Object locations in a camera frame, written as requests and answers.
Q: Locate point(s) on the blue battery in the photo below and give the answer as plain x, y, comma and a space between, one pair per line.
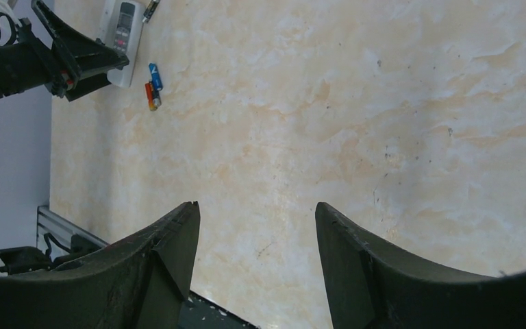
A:
155, 77

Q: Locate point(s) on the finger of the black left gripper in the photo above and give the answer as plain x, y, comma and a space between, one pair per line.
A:
84, 59
87, 86

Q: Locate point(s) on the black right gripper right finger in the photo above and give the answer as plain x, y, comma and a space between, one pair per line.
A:
372, 283

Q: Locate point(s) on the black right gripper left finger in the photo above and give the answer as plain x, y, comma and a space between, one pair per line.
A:
140, 281

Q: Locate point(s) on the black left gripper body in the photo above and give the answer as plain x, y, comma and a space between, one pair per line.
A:
29, 63

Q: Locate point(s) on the white remote control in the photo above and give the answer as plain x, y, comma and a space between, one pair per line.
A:
120, 28

